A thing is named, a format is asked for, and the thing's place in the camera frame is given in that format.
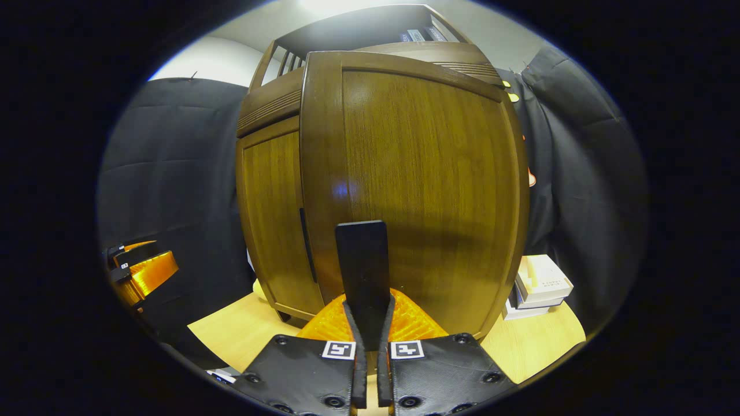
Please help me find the black door handle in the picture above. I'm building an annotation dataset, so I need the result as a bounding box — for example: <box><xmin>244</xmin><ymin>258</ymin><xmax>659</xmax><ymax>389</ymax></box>
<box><xmin>335</xmin><ymin>220</ymin><xmax>391</xmax><ymax>350</ymax></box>
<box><xmin>299</xmin><ymin>208</ymin><xmax>317</xmax><ymax>284</ymax></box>

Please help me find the wooden double-door shoe cabinet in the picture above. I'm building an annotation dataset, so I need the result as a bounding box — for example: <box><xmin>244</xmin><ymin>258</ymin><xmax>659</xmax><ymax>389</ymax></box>
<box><xmin>236</xmin><ymin>5</ymin><xmax>530</xmax><ymax>341</ymax></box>

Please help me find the black backdrop cloth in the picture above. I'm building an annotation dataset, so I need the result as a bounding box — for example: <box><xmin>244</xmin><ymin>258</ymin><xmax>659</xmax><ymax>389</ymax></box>
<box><xmin>97</xmin><ymin>46</ymin><xmax>648</xmax><ymax>370</ymax></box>

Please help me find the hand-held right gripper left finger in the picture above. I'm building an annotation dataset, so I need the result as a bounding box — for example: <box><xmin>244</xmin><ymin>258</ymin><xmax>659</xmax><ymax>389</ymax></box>
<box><xmin>231</xmin><ymin>295</ymin><xmax>369</xmax><ymax>416</ymax></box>

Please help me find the wooden shoe cabinet door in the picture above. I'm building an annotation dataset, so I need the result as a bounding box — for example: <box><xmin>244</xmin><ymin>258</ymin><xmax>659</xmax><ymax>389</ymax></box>
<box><xmin>236</xmin><ymin>118</ymin><xmax>324</xmax><ymax>321</ymax></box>
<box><xmin>299</xmin><ymin>51</ymin><xmax>530</xmax><ymax>341</ymax></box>

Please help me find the flat white box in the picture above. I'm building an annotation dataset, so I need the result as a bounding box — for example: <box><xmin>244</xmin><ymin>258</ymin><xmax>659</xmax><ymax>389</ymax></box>
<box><xmin>502</xmin><ymin>289</ymin><xmax>564</xmax><ymax>320</ymax></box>

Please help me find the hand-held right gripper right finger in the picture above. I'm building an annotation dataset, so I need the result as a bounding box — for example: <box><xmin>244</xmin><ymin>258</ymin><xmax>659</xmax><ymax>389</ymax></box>
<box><xmin>377</xmin><ymin>292</ymin><xmax>518</xmax><ymax>416</ymax></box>

